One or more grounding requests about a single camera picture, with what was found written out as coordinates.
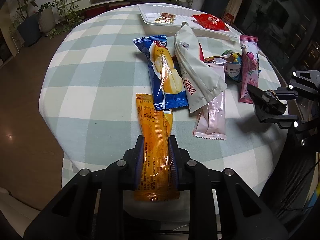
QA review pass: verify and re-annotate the light pink snack packet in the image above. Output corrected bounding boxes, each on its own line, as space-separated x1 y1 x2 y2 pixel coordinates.
192 62 227 141

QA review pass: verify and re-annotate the orange wafer snack packet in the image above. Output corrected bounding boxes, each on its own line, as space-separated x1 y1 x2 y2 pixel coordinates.
135 94 180 202

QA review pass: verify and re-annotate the blue roll cake packet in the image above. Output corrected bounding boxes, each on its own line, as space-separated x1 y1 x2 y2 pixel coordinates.
133 35 188 111

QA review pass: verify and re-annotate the trailing vine plant left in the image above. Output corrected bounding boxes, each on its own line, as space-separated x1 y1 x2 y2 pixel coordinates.
49 0 82 38

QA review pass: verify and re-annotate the small brown wafer packet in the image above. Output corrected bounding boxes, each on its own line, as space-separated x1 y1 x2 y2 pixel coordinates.
154 12 176 24

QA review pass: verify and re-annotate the pink cartoon snack packet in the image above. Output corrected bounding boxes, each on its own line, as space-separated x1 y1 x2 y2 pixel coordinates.
239 35 259 104

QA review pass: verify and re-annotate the red box on floor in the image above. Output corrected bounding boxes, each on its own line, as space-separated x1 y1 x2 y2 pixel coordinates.
222 12 234 25

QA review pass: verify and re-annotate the white pouch snack bag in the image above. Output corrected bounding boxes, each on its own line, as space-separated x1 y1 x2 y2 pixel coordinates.
174 22 227 113

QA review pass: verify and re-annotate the white plastic tray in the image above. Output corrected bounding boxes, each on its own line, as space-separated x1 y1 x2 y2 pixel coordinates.
138 3 239 41

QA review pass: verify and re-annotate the colourful cartoon snack bag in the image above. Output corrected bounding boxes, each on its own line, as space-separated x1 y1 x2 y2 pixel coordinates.
204 50 242 83

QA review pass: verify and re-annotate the red snack packet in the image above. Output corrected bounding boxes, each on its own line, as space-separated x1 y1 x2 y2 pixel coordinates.
192 14 229 31

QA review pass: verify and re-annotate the tall plant dark pot left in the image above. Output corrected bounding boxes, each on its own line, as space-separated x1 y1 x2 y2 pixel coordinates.
12 0 41 47

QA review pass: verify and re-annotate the plant in white ribbed pot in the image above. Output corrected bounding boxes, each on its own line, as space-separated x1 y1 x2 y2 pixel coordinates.
37 2 56 34

